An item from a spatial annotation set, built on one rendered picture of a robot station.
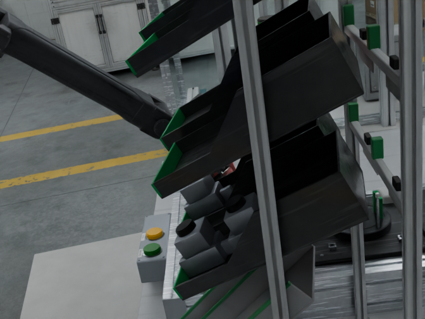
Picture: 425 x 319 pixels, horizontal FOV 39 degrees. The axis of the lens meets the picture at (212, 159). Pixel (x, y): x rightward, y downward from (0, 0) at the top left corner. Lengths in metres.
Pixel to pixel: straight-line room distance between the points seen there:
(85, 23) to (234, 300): 5.66
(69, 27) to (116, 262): 5.09
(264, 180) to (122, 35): 5.86
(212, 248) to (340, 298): 0.49
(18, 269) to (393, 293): 2.46
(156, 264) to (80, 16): 5.27
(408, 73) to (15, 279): 2.86
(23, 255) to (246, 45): 2.98
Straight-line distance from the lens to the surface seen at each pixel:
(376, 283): 1.26
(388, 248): 1.29
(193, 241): 0.83
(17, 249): 3.60
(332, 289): 1.25
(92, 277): 1.54
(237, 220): 0.80
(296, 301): 0.81
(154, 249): 1.37
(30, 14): 9.36
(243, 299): 0.98
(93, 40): 6.52
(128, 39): 6.52
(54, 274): 1.61
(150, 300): 1.41
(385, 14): 2.04
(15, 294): 3.21
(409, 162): 0.71
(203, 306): 1.03
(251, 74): 0.64
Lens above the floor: 1.69
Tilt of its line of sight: 24 degrees down
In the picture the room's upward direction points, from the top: 9 degrees counter-clockwise
